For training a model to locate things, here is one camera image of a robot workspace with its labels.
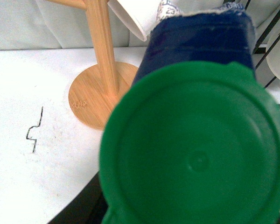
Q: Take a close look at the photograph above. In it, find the blue white milk carton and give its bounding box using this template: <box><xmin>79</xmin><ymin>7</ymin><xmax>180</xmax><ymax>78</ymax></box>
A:
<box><xmin>99</xmin><ymin>2</ymin><xmax>280</xmax><ymax>224</ymax></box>

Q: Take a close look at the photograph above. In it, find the wooden mug tree stand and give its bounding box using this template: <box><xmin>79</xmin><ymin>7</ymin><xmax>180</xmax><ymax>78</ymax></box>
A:
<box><xmin>56</xmin><ymin>0</ymin><xmax>138</xmax><ymax>130</ymax></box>

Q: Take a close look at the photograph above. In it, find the white mug on tree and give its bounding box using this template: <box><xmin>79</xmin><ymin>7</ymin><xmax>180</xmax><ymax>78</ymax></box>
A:
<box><xmin>108</xmin><ymin>0</ymin><xmax>160</xmax><ymax>42</ymax></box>

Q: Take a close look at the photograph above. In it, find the black wire cup rack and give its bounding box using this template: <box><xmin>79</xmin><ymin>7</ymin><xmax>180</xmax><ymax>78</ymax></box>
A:
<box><xmin>244</xmin><ymin>0</ymin><xmax>280</xmax><ymax>89</ymax></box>

